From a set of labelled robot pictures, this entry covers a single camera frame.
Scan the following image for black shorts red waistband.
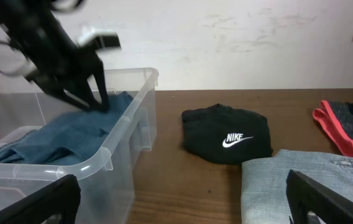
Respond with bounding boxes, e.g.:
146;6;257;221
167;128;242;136
312;100;353;157

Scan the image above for clear plastic storage container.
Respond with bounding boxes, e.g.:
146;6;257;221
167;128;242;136
0;68;158;223

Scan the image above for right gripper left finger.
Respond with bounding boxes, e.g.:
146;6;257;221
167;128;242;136
0;174;81;224

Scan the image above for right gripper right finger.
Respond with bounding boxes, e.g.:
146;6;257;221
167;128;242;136
286;170;353;224

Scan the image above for dark blue jeans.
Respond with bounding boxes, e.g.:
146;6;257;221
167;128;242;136
0;91;133;166

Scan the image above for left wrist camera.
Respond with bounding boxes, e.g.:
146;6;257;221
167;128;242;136
76;26;121;51

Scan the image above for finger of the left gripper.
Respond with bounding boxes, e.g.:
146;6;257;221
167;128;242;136
93;70;109;112
45;86;96;111

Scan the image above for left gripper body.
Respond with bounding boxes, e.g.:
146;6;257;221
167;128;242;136
7;18;104;93

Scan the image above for black Nike shirt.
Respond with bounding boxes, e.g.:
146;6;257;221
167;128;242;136
181;103;273;165

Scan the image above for folded light blue jeans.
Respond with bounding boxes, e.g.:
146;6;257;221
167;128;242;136
241;149;353;223

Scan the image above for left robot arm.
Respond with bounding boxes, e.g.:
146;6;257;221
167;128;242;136
0;0;120;112

